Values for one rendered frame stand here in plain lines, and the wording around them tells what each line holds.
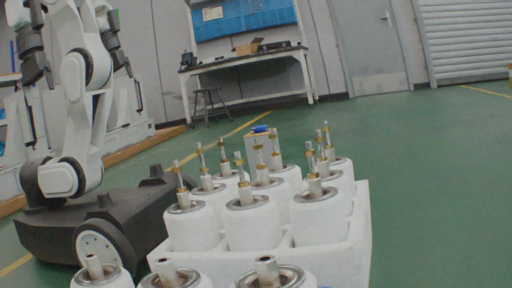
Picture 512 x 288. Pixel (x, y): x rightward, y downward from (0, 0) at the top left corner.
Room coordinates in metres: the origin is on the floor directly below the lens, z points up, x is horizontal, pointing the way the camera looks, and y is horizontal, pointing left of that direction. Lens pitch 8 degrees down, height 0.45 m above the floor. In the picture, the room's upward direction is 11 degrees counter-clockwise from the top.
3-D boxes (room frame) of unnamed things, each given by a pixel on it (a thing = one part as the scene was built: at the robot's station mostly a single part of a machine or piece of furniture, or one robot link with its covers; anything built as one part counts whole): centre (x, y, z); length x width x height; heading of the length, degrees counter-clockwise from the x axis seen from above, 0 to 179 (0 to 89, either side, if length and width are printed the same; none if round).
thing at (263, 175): (0.83, 0.00, 0.26); 0.02 x 0.02 x 0.03
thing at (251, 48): (5.64, -0.13, 0.87); 0.40 x 0.30 x 0.23; 61
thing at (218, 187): (0.86, 0.11, 0.25); 0.08 x 0.08 x 0.01
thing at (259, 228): (0.72, 0.03, 0.16); 0.10 x 0.10 x 0.18
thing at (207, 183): (0.86, 0.11, 0.26); 0.02 x 0.02 x 0.03
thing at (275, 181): (0.83, 0.00, 0.25); 0.08 x 0.08 x 0.01
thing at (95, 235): (0.93, 0.45, 0.10); 0.20 x 0.05 x 0.20; 75
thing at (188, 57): (5.42, 0.64, 0.87); 0.41 x 0.17 x 0.25; 165
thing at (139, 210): (1.25, 0.61, 0.19); 0.64 x 0.52 x 0.33; 75
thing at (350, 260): (0.83, 0.00, 0.09); 0.39 x 0.39 x 0.18; 73
